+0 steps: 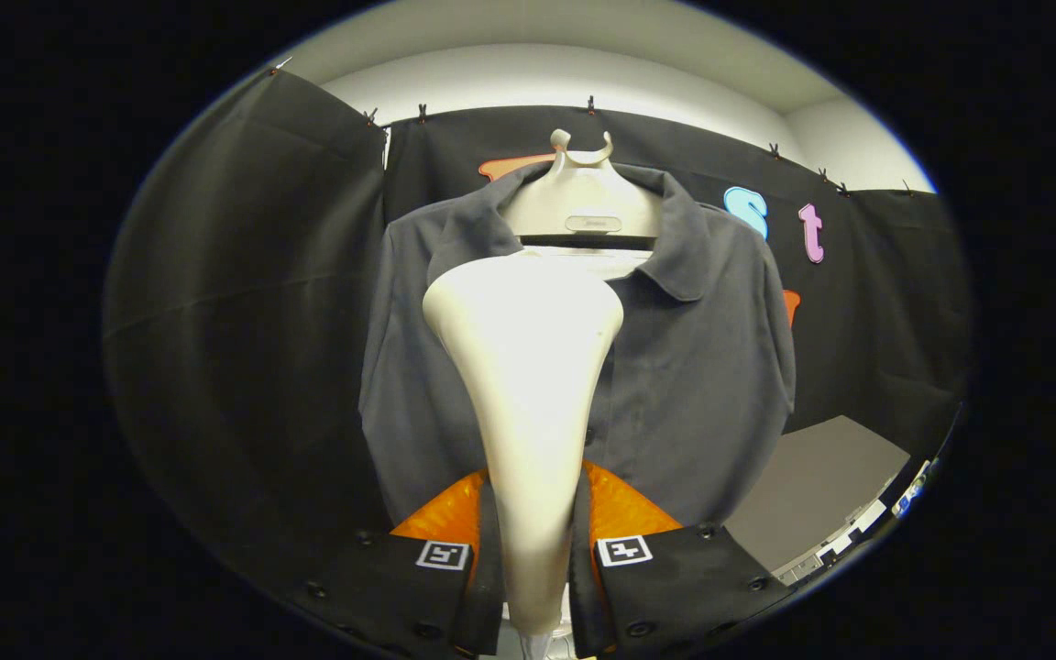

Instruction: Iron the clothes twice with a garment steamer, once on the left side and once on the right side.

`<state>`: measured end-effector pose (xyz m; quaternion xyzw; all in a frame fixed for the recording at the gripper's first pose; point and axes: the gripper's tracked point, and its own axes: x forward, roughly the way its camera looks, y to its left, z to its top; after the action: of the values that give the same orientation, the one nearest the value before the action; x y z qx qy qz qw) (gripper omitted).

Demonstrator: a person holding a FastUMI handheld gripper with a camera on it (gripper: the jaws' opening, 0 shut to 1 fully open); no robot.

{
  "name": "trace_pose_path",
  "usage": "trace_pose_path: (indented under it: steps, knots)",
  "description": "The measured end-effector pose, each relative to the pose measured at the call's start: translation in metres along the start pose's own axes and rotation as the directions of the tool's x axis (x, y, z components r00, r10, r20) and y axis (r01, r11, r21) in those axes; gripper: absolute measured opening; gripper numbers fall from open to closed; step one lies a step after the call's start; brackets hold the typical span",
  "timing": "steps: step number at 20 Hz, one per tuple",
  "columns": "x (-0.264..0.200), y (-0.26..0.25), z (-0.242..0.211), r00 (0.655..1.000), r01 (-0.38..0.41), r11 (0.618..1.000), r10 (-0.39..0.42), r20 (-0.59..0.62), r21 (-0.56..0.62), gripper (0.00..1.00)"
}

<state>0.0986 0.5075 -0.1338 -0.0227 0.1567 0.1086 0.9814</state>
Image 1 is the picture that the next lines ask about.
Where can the grey cabinet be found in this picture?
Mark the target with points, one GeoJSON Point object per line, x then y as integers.
{"type": "Point", "coordinates": [812, 486]}

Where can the cream clothes hanger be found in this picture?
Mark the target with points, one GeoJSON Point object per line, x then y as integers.
{"type": "Point", "coordinates": [583, 197]}

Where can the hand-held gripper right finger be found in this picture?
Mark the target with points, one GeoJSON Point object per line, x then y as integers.
{"type": "Point", "coordinates": [580, 577]}

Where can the white garment steamer head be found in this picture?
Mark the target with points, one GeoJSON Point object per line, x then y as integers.
{"type": "Point", "coordinates": [528, 385]}

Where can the row of black clips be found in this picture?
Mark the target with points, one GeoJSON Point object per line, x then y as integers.
{"type": "Point", "coordinates": [421, 113]}

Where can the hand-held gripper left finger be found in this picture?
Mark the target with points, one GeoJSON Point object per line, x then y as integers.
{"type": "Point", "coordinates": [489, 577]}

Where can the dark grey collared shirt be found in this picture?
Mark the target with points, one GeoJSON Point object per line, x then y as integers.
{"type": "Point", "coordinates": [702, 385]}

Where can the white desk clutter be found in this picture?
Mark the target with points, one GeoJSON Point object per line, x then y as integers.
{"type": "Point", "coordinates": [895, 504]}

